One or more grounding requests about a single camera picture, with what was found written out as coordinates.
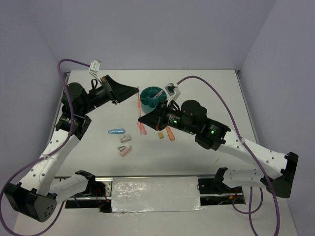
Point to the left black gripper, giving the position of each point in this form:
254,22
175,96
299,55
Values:
121,92

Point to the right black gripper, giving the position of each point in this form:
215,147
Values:
155,120

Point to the orange red thin pen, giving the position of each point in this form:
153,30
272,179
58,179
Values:
139,110

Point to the red highlighter pen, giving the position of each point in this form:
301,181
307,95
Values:
158,94

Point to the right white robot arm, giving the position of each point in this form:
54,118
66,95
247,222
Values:
271,170

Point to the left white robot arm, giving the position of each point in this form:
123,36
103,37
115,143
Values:
35,195

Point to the yellow eraser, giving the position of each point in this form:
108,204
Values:
161,135

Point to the pink translucent case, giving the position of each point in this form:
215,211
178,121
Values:
142,128

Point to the teal round divided organizer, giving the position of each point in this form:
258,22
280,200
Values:
148,104

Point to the blue translucent stapler case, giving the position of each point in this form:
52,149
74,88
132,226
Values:
116,131

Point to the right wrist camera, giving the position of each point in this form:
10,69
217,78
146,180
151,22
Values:
173,92

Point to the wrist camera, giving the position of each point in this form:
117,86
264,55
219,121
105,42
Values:
94,67
173,92

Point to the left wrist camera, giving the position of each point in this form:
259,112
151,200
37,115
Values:
94,67

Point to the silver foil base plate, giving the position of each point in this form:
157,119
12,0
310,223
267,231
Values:
155,194

